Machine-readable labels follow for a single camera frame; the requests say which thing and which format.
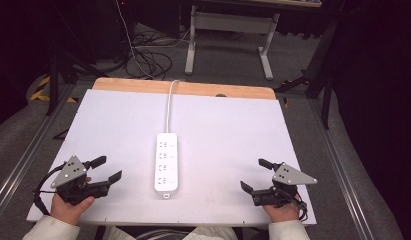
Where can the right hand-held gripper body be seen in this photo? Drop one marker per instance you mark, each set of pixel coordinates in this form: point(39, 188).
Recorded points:
point(286, 176)

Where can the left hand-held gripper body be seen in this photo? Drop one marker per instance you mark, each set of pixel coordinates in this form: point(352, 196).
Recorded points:
point(71, 171)

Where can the person's right hand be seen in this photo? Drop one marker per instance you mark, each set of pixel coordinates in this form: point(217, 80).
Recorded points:
point(281, 212)

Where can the person's left hand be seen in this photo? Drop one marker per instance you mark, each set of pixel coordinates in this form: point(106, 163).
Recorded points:
point(68, 210)

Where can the white power strip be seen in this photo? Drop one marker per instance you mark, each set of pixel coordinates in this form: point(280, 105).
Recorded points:
point(166, 163)

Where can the white board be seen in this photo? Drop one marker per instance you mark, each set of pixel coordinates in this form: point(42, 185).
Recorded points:
point(219, 140)

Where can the person's lap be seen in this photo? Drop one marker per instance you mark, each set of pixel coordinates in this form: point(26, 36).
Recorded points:
point(206, 234)

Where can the yellow black floor tape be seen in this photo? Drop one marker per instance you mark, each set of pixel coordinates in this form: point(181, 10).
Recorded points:
point(43, 90)

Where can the black tripod stand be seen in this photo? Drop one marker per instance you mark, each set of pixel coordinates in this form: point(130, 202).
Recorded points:
point(54, 76)

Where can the black metal stand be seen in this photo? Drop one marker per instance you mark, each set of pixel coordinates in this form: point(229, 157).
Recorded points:
point(323, 66)

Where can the dark curtain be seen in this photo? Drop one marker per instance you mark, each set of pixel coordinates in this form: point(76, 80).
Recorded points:
point(379, 83)

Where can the metal floor rail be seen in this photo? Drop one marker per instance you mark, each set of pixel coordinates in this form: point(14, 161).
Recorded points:
point(23, 160)
point(346, 173)

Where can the white metal desk frame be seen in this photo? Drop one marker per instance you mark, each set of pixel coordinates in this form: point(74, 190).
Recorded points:
point(226, 23)

